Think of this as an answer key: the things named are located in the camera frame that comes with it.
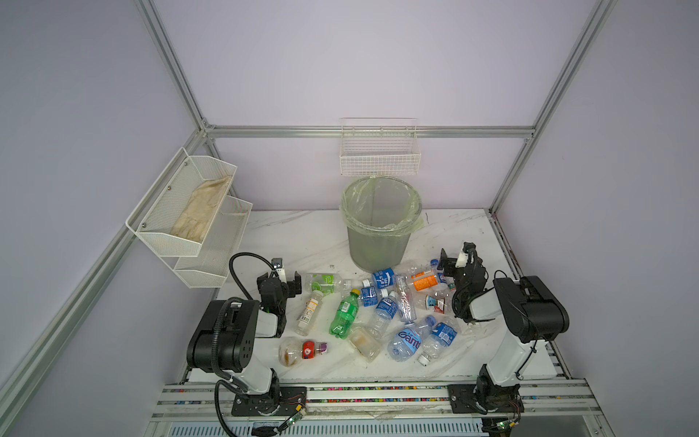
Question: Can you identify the round bottle red label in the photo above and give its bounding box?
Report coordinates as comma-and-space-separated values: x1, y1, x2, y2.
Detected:
278, 338, 329, 367

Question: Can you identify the large blue label water bottle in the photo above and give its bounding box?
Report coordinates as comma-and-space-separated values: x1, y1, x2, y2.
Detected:
387, 322, 433, 362

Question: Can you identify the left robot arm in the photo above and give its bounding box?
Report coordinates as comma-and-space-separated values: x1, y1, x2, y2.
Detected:
186, 252, 302, 397

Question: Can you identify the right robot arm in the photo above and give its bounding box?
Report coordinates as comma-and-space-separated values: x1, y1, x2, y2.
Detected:
438, 242, 570, 391

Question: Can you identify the mesh waste bin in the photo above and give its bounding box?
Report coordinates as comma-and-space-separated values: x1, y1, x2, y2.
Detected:
341, 175, 422, 273

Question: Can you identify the clear bottle yellow label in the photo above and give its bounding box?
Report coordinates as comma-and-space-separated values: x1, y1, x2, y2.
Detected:
295, 290, 324, 336

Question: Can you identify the orange label bottle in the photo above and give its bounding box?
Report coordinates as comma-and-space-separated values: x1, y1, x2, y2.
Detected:
408, 269, 448, 292

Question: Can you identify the crushed bottle green label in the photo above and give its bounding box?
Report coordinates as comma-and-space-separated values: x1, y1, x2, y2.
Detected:
308, 273, 352, 295

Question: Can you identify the red label crushed bottle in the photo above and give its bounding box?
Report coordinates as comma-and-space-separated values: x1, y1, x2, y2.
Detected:
422, 291, 453, 315

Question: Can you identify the green soda bottle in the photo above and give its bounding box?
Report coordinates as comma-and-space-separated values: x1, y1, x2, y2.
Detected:
329, 289, 360, 340

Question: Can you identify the clear crushed bottle purple print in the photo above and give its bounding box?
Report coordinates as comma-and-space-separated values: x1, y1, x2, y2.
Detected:
394, 274, 417, 324

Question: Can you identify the blue label bottle front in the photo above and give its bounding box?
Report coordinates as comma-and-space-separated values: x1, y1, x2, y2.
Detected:
418, 320, 461, 366

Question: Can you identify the white mesh lower shelf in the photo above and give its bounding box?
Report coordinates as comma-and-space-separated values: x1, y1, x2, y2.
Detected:
174, 196, 253, 289

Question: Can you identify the white mesh shelf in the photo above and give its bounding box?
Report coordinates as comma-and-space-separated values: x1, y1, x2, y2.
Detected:
126, 149, 237, 258
174, 196, 253, 289

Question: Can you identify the clear cup container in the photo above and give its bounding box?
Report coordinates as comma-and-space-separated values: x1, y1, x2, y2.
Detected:
348, 326, 382, 362

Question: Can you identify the beige cloth in shelf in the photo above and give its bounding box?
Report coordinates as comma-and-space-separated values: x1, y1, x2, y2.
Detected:
171, 177, 232, 243

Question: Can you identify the white mesh upper shelf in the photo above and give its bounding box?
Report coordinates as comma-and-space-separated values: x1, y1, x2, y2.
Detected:
126, 149, 237, 258

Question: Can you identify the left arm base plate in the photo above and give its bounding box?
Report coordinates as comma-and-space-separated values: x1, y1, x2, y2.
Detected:
230, 386, 308, 417

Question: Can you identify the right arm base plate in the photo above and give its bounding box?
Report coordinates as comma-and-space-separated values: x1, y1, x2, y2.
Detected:
447, 384, 524, 415

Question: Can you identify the white wire wall basket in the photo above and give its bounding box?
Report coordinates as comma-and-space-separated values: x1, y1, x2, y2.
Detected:
340, 118, 422, 177

